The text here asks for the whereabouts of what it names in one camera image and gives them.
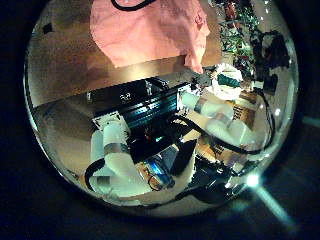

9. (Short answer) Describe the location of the brown cardboard box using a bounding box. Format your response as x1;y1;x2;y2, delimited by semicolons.
229;94;263;134

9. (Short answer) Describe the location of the blue shiny object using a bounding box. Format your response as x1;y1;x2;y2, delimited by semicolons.
144;155;176;189

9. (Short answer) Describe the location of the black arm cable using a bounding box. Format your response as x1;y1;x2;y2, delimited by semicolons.
171;88;278;156
84;158;108;193

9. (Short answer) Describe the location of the pink cloth garment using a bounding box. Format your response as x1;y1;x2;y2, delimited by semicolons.
89;0;211;74

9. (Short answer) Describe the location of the colourful wiring clutter pile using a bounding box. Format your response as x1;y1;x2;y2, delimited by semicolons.
218;0;261;79

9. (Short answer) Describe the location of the white roll with green band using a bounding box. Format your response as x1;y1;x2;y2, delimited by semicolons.
211;63;244;101

